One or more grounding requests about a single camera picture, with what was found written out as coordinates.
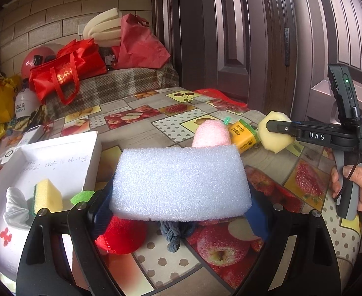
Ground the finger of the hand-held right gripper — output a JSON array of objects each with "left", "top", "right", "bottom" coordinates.
[{"left": 266, "top": 120, "right": 298, "bottom": 137}]

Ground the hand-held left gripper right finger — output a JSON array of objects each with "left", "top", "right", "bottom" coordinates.
[{"left": 234, "top": 187, "right": 354, "bottom": 296}]

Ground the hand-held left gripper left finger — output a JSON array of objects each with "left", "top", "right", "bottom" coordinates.
[{"left": 15, "top": 187, "right": 123, "bottom": 296}]

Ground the pale yellow foam ball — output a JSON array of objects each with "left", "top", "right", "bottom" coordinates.
[{"left": 258, "top": 111, "right": 295, "bottom": 154}]

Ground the red plush toy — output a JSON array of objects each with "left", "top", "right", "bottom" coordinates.
[{"left": 95, "top": 213, "right": 148, "bottom": 255}]

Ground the pink fuzzy ball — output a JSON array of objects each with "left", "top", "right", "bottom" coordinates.
[{"left": 192, "top": 120, "right": 232, "bottom": 148}]

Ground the white cardboard box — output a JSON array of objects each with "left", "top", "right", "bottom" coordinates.
[{"left": 0, "top": 130, "right": 103, "bottom": 281}]

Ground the white foam block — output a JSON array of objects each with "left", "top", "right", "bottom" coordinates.
[{"left": 109, "top": 146, "right": 252, "bottom": 222}]

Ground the lime green foam piece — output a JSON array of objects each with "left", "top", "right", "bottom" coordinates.
[{"left": 70, "top": 190, "right": 95, "bottom": 205}]

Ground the yellow drink carton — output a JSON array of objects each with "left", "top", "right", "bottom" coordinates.
[{"left": 223, "top": 116, "right": 261, "bottom": 154}]

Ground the yellow and green sponge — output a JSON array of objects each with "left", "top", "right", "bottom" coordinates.
[{"left": 33, "top": 179, "right": 64, "bottom": 216}]

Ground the flat red printed bag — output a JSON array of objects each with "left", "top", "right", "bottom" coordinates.
[{"left": 193, "top": 88, "right": 249, "bottom": 111}]

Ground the dark blue knitted cloth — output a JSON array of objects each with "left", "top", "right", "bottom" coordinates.
[{"left": 160, "top": 220, "right": 197, "bottom": 252}]

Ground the white cloth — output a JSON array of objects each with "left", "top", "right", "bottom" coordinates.
[{"left": 4, "top": 186, "right": 34, "bottom": 230}]

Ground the brown panelled door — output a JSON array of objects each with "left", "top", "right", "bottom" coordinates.
[{"left": 152, "top": 0, "right": 362, "bottom": 130}]

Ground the flat white box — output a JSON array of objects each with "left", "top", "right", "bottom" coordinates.
[{"left": 0, "top": 125, "right": 43, "bottom": 164}]

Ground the fruit print tablecloth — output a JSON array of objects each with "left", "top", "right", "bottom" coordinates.
[{"left": 0, "top": 88, "right": 362, "bottom": 296}]

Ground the plaid blanket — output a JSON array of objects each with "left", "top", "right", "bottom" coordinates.
[{"left": 42, "top": 63, "right": 180, "bottom": 121}]

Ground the white jar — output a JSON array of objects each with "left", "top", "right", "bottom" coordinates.
[{"left": 15, "top": 88, "right": 44, "bottom": 119}]

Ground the bright red tote bag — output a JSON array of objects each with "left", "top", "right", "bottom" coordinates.
[{"left": 29, "top": 38, "right": 107, "bottom": 105}]

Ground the yellow bag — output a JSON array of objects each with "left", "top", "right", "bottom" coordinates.
[{"left": 0, "top": 74, "right": 23, "bottom": 124}]

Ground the pale red fabric bag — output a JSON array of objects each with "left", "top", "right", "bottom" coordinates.
[{"left": 111, "top": 14, "right": 171, "bottom": 70}]

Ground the red helmet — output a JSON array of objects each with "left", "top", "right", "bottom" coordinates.
[{"left": 21, "top": 46, "right": 58, "bottom": 79}]

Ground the cream foam roll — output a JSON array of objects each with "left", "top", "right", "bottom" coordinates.
[{"left": 83, "top": 9, "right": 123, "bottom": 47}]

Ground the black door handle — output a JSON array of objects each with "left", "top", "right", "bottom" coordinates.
[{"left": 284, "top": 28, "right": 290, "bottom": 66}]

